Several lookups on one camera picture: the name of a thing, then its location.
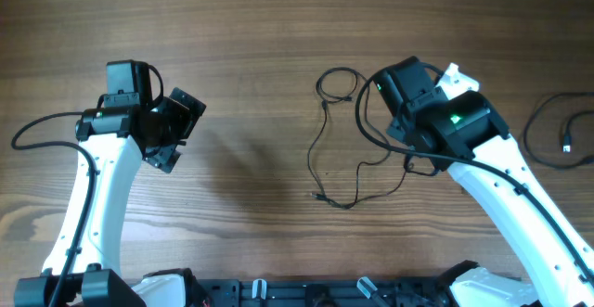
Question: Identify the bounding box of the thick black USB cable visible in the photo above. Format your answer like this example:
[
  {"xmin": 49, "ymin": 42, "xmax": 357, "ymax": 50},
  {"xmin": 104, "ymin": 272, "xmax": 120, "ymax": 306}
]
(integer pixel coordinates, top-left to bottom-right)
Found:
[{"xmin": 522, "ymin": 91, "xmax": 594, "ymax": 170}]

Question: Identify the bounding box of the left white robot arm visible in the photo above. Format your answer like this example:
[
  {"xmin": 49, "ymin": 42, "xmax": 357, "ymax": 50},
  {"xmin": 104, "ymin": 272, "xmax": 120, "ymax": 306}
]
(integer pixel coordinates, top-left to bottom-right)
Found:
[{"xmin": 14, "ymin": 60, "xmax": 213, "ymax": 306}]

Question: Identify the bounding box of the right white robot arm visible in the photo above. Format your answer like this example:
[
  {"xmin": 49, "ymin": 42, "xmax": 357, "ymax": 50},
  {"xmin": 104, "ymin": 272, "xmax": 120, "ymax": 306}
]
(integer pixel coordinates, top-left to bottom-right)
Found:
[{"xmin": 369, "ymin": 57, "xmax": 593, "ymax": 306}]

